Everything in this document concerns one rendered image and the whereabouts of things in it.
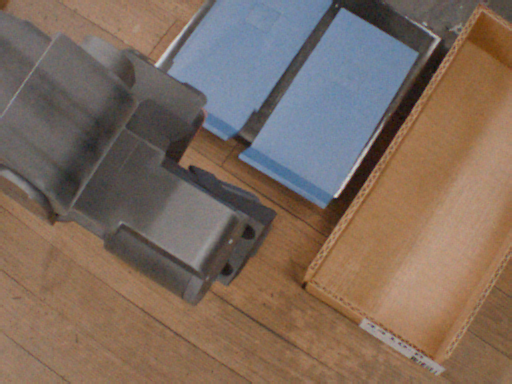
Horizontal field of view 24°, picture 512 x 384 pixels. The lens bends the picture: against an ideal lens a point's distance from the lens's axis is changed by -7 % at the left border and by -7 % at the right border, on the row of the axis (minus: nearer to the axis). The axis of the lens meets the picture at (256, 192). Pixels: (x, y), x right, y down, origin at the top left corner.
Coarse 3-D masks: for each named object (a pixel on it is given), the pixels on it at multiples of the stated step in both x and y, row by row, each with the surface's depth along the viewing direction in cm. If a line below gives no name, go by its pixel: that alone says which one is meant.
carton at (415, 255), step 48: (480, 48) 96; (432, 96) 95; (480, 96) 95; (432, 144) 94; (480, 144) 94; (384, 192) 93; (432, 192) 93; (480, 192) 93; (336, 240) 86; (384, 240) 92; (432, 240) 92; (480, 240) 92; (336, 288) 91; (384, 288) 91; (432, 288) 91; (480, 288) 87; (384, 336) 89; (432, 336) 90
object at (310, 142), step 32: (352, 32) 94; (384, 32) 94; (320, 64) 93; (384, 64) 93; (288, 96) 92; (320, 96) 92; (352, 96) 93; (384, 96) 93; (288, 128) 92; (320, 128) 92; (352, 128) 92; (256, 160) 89; (288, 160) 91; (320, 160) 91; (352, 160) 91; (320, 192) 90
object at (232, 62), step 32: (224, 0) 94; (256, 0) 94; (288, 0) 94; (320, 0) 95; (224, 32) 93; (256, 32) 94; (288, 32) 94; (192, 64) 93; (224, 64) 93; (256, 64) 93; (224, 96) 92; (256, 96) 92; (224, 128) 90
